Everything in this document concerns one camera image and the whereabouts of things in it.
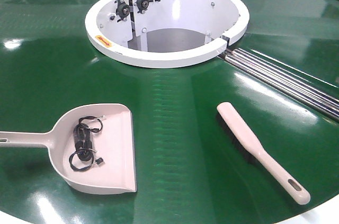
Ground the pink plastic dustpan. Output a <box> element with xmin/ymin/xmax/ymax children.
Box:
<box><xmin>1</xmin><ymin>103</ymin><xmax>137</xmax><ymax>195</ymax></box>

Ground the pink hand brush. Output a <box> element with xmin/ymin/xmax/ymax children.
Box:
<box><xmin>217</xmin><ymin>102</ymin><xmax>311</xmax><ymax>205</ymax></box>

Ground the black cable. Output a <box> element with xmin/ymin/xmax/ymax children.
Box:
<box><xmin>68</xmin><ymin>115</ymin><xmax>106</xmax><ymax>172</ymax></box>

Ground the chrome transfer rollers right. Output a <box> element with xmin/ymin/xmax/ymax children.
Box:
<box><xmin>218</xmin><ymin>48</ymin><xmax>338</xmax><ymax>121</ymax></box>

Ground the white inner conveyor ring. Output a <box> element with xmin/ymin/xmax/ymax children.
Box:
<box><xmin>84</xmin><ymin>0</ymin><xmax>250</xmax><ymax>69</ymax></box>

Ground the right black bearing mount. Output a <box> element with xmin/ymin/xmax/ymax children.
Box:
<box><xmin>136</xmin><ymin>0</ymin><xmax>161</xmax><ymax>14</ymax></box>

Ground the black bearing mount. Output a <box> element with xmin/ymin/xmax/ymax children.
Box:
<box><xmin>136</xmin><ymin>0</ymin><xmax>161</xmax><ymax>14</ymax></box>
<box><xmin>115</xmin><ymin>0</ymin><xmax>130</xmax><ymax>22</ymax></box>

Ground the left black bearing mount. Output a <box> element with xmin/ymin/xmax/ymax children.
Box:
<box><xmin>115</xmin><ymin>0</ymin><xmax>130</xmax><ymax>22</ymax></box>

